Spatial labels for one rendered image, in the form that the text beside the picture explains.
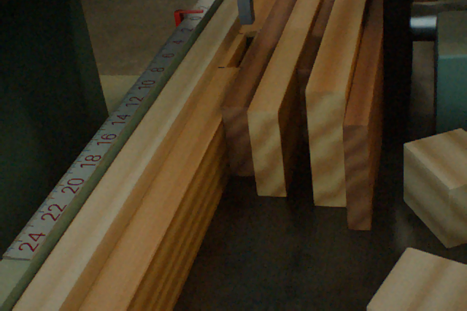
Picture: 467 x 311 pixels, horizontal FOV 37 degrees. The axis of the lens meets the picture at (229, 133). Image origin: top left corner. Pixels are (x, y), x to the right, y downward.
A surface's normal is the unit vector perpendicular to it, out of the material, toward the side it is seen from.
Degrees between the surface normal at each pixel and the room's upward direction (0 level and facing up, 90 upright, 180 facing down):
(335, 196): 90
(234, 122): 90
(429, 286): 0
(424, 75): 0
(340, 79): 0
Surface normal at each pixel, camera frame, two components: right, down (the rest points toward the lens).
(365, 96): -0.12, -0.85
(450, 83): -0.25, 0.52
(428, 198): -0.95, 0.25
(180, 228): 0.96, 0.02
